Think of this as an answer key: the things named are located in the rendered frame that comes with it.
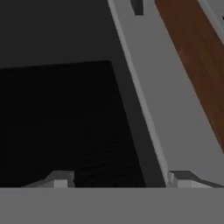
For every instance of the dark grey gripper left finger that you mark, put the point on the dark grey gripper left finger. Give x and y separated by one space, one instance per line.
62 178

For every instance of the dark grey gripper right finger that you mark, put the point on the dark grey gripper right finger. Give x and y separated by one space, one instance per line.
183 178

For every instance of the black flat hob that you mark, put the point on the black flat hob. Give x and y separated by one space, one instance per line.
64 125

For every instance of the grey cupboard front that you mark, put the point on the grey cupboard front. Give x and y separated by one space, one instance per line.
172 96

